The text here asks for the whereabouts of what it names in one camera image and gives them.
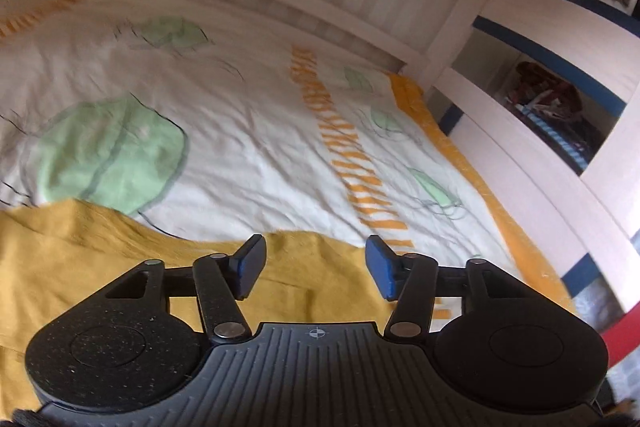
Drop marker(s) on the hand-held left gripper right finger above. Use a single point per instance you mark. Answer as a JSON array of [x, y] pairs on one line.
[[381, 269]]

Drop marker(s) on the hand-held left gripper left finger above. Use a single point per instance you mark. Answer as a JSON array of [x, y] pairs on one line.
[[248, 264]]

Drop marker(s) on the mustard yellow garment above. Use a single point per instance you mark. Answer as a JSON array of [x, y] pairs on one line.
[[75, 257]]

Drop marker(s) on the pile of colourful clothes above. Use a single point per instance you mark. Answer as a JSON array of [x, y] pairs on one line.
[[550, 102]]

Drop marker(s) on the white leaf-print bedspread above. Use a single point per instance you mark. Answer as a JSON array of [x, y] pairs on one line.
[[250, 132]]

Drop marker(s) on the orange bed sheet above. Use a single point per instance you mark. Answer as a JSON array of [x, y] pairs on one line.
[[520, 247]]

